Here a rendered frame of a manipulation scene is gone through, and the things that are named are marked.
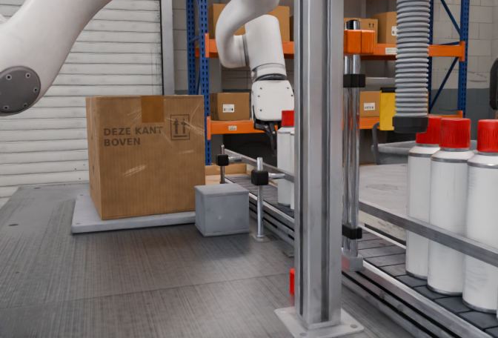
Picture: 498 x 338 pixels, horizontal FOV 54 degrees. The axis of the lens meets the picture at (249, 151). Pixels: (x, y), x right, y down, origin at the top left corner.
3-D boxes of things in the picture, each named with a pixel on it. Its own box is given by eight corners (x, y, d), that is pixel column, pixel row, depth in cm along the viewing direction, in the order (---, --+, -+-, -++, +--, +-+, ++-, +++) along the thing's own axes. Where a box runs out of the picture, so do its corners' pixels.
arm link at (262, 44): (246, 66, 115) (285, 61, 114) (239, 15, 118) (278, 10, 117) (248, 79, 123) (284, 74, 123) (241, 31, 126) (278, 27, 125)
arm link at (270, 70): (255, 63, 113) (256, 75, 113) (290, 63, 116) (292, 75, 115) (244, 77, 121) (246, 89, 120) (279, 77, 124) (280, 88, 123)
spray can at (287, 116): (304, 205, 106) (304, 110, 103) (282, 207, 104) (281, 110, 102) (296, 201, 111) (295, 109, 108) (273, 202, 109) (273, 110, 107)
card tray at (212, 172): (274, 187, 155) (274, 175, 154) (193, 193, 147) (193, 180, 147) (246, 173, 183) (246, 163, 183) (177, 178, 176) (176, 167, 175)
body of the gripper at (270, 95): (253, 73, 113) (259, 118, 111) (294, 73, 116) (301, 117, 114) (244, 84, 120) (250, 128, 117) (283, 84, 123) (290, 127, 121)
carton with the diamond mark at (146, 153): (207, 210, 116) (204, 95, 113) (101, 220, 107) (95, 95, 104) (176, 188, 144) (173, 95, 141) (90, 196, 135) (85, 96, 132)
